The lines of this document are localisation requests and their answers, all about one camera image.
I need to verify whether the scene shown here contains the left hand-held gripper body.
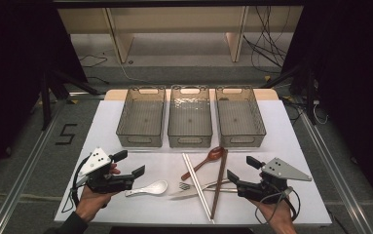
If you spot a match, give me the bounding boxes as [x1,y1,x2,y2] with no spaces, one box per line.
[73,146,135,195]

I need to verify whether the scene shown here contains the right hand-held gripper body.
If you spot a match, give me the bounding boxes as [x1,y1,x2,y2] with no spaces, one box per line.
[237,157,314,205]

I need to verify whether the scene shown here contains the brown wooden chopstick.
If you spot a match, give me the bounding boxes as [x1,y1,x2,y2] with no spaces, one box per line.
[210,148,227,219]
[212,148,230,219]

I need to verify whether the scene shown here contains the white ceramic spoon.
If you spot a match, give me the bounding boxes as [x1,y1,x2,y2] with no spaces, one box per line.
[124,179,169,198]

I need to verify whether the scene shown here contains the brown wooden spoon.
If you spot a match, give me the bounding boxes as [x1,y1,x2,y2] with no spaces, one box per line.
[180,145,226,181]

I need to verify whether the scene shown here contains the smoky clear plastic bin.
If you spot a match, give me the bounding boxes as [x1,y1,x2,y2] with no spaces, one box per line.
[167,84,213,149]
[115,85,168,148]
[214,85,267,148]

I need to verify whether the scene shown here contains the metal fork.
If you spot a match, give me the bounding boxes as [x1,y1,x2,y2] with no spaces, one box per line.
[178,181,239,193]

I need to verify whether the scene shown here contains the metal table knife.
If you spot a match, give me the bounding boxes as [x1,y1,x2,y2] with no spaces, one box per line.
[168,178,231,200]

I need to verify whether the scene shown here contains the person's left hand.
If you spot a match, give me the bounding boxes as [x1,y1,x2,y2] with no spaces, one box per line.
[75,163,122,224]

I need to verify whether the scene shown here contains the person's right hand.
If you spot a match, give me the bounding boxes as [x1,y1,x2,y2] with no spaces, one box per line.
[249,198,297,234]

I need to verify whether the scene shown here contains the black metal stand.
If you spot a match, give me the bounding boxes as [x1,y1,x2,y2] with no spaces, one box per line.
[261,64,318,126]
[39,69,101,131]

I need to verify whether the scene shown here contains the light wooden bench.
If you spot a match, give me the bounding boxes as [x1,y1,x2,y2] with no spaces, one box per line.
[56,6,305,64]

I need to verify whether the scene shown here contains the dark curtain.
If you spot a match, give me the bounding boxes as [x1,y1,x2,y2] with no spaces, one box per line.
[0,0,90,189]
[280,0,373,209]

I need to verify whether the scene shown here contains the right hand-held gripper cable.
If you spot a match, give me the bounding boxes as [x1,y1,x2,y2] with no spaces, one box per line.
[254,185,302,226]

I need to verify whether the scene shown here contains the hand-held gripper cable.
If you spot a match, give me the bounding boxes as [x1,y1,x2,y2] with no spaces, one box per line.
[254,185,302,226]
[60,155,93,215]

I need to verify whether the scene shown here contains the left hand-held gripper cable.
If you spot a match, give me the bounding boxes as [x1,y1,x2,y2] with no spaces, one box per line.
[60,155,93,215]

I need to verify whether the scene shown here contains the long metal floor rail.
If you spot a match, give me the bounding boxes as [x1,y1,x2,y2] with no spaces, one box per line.
[299,110,373,234]
[0,100,70,234]

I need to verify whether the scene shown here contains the tangle of floor cables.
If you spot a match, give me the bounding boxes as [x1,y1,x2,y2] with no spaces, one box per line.
[284,96,329,126]

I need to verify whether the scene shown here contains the short metal floor rail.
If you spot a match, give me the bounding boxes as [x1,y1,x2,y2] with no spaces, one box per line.
[68,92,107,100]

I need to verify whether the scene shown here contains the white floor cable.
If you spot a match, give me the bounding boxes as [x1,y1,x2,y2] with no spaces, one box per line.
[104,52,163,86]

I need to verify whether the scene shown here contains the thin black floor cable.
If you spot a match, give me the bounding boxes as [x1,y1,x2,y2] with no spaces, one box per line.
[78,53,109,69]

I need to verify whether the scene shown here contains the bundle of black floor cables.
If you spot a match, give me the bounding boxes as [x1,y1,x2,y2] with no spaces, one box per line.
[242,5,289,75]

